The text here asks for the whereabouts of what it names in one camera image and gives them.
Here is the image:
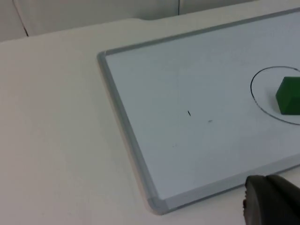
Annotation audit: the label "grey-framed whiteboard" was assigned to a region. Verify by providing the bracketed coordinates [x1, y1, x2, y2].
[96, 7, 300, 216]

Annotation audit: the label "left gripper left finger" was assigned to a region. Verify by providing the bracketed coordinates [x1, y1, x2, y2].
[242, 174, 293, 225]

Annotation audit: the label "green cube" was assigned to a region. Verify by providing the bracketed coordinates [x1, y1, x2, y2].
[275, 76, 300, 115]

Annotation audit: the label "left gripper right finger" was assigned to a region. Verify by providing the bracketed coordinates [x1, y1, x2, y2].
[268, 174, 300, 225]

